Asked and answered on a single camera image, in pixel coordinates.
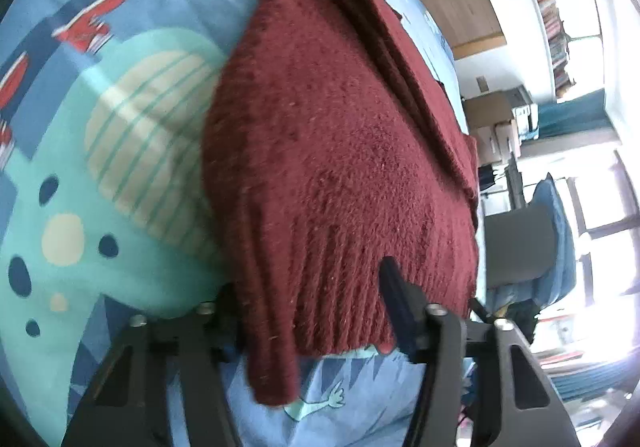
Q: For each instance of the white printer box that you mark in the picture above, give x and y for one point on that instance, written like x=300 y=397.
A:
x=525 y=113

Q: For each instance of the wooden nightstand drawers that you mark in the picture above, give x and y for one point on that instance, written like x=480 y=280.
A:
x=493 y=126

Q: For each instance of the teal right curtain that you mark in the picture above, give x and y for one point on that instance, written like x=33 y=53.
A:
x=584 y=113

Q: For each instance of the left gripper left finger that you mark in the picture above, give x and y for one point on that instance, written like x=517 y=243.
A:
x=126 y=402

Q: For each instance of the grey chair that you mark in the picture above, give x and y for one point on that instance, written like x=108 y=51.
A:
x=520 y=245

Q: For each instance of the row of books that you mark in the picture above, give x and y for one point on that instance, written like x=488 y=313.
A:
x=558 y=45

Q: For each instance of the dark red knitted sweater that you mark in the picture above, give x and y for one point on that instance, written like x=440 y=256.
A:
x=329 y=145

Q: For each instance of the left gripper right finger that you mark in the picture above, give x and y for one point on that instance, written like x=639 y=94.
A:
x=480 y=369

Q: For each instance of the blue folded quilt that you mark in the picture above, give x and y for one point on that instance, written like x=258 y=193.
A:
x=561 y=277

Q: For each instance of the blue dinosaur print bedsheet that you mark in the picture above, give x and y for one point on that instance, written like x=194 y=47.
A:
x=103 y=218

